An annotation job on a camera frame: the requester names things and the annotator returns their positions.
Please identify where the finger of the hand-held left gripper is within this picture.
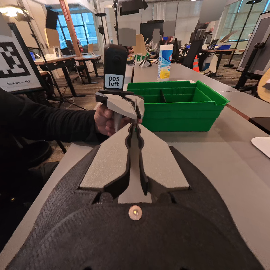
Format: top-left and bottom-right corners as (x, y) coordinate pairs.
(125, 95), (145, 119)
(106, 95), (138, 120)

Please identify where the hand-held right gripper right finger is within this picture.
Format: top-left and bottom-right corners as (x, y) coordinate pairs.
(137, 124), (190, 203)

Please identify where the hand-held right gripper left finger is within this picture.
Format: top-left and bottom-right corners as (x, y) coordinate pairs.
(79, 124), (132, 200)

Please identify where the green plastic bin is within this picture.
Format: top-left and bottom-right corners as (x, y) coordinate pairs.
(127, 80), (230, 132)

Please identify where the person's left forearm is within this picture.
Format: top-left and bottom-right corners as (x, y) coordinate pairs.
(0, 87), (102, 144)

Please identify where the wood-edged office desk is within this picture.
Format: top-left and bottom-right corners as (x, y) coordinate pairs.
(34, 54), (102, 98)

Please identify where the person's left hand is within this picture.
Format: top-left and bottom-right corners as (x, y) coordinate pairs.
(94, 104), (143, 137)

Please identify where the yellow label wipes bottle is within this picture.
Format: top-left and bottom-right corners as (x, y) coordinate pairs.
(157, 44), (174, 82)

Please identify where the black tripod stand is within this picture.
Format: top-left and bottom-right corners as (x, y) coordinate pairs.
(13, 0), (87, 111)

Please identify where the black and white marker sign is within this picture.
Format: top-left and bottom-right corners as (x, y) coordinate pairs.
(0, 22), (43, 94)

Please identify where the white document stand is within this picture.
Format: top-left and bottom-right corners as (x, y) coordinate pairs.
(251, 137), (270, 159)

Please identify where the wooden document board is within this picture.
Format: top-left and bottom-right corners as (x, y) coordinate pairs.
(257, 68), (270, 104)

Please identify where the black floor lamp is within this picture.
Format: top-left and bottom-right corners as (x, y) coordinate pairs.
(223, 0), (262, 68)

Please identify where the grey panel on stand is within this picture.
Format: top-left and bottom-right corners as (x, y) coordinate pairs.
(234, 12), (270, 89)

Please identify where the dark desk cable flap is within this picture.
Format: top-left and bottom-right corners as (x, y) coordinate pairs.
(249, 117), (270, 135)

